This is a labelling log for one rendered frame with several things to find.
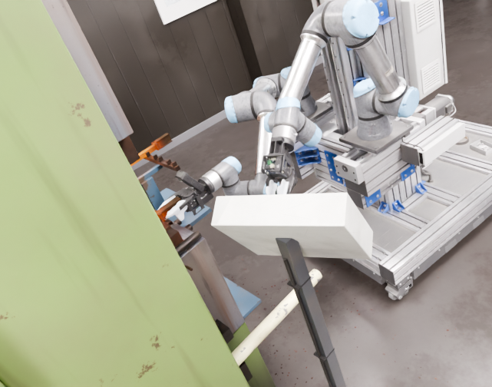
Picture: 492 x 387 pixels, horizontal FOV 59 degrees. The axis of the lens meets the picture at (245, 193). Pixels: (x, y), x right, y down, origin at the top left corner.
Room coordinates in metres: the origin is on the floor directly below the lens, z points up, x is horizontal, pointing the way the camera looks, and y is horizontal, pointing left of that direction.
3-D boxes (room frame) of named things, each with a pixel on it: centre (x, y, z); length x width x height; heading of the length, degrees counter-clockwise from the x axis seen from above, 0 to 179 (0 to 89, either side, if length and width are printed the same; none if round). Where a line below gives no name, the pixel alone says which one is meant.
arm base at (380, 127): (1.63, -0.62, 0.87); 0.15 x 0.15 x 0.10
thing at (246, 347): (1.05, 0.05, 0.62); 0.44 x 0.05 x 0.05; 122
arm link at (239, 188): (1.48, 0.03, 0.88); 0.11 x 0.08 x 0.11; 62
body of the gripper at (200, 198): (1.40, 0.17, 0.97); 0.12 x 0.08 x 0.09; 122
